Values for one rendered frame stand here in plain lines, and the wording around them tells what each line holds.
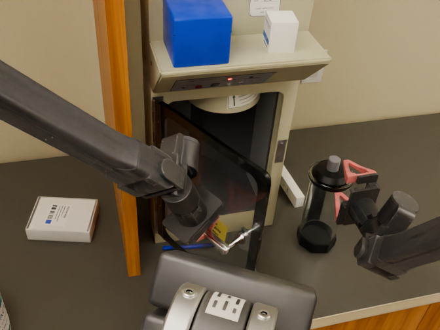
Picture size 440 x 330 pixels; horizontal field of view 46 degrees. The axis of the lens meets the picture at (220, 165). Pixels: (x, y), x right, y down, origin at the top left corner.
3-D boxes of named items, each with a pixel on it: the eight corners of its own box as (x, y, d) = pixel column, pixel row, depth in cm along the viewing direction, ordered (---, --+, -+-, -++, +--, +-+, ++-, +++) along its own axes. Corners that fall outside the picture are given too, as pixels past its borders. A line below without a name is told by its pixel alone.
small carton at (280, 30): (262, 40, 98) (266, 10, 94) (287, 40, 99) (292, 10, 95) (267, 53, 95) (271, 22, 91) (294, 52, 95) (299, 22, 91)
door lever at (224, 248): (211, 219, 106) (212, 210, 105) (245, 245, 101) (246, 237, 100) (192, 232, 103) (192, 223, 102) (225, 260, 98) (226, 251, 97)
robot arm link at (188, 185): (154, 200, 84) (188, 199, 82) (159, 164, 87) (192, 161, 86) (167, 217, 89) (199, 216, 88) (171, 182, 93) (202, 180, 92)
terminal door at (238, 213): (160, 232, 129) (158, 97, 103) (249, 311, 113) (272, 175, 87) (158, 234, 128) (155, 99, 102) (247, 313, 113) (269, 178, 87)
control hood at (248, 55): (149, 86, 102) (148, 40, 95) (301, 73, 110) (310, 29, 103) (159, 120, 94) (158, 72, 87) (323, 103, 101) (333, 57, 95)
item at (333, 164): (308, 167, 128) (312, 146, 124) (344, 169, 128) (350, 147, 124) (313, 192, 120) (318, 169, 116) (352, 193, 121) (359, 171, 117)
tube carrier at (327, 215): (293, 222, 140) (305, 159, 127) (331, 222, 141) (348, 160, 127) (299, 251, 131) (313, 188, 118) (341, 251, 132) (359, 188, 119)
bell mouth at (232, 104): (177, 75, 124) (177, 54, 120) (247, 69, 128) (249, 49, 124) (192, 117, 111) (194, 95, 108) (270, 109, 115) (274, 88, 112)
